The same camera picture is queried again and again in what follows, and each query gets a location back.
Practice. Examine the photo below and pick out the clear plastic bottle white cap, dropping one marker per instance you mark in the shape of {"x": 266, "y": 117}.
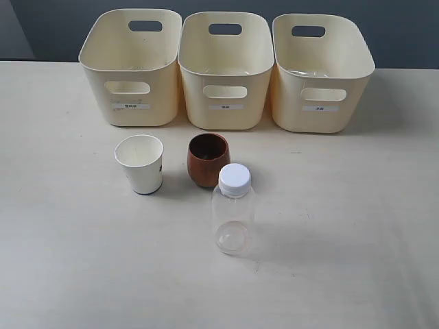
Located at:
{"x": 233, "y": 204}

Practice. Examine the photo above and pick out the cream plastic bin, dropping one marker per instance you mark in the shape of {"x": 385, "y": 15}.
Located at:
{"x": 130, "y": 61}
{"x": 322, "y": 66}
{"x": 225, "y": 61}

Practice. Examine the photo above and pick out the left cream plastic bin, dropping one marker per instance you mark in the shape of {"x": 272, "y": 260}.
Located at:
{"x": 130, "y": 61}

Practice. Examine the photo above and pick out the middle cream plastic bin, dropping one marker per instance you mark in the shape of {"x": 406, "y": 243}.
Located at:
{"x": 225, "y": 61}

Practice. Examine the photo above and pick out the white paper cup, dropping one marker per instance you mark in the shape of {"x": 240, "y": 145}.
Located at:
{"x": 140, "y": 156}

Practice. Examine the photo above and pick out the right cream plastic bin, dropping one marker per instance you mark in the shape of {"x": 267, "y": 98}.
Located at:
{"x": 322, "y": 66}

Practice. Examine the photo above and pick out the brown wooden cup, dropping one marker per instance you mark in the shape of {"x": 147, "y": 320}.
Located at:
{"x": 207, "y": 154}

